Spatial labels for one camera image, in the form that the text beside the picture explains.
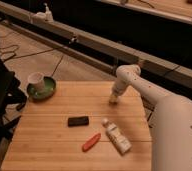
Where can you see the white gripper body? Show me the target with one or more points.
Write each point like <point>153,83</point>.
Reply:
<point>119,87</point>

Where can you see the white sponge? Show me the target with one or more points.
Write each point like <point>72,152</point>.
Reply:
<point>113,100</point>

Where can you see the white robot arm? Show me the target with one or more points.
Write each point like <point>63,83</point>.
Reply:
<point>172,120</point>

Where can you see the white lotion bottle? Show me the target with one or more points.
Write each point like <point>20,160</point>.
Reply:
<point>119,140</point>

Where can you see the black rectangular block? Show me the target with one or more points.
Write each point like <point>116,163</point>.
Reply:
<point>78,121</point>

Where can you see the green plate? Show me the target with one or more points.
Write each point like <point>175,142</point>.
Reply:
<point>46,92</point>

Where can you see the white cup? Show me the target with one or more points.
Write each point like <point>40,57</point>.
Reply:
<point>36,79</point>

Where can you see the grey metal rail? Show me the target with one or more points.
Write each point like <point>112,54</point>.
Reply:
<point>113,31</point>

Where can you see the white object on rail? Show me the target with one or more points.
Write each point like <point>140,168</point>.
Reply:
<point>46,15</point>

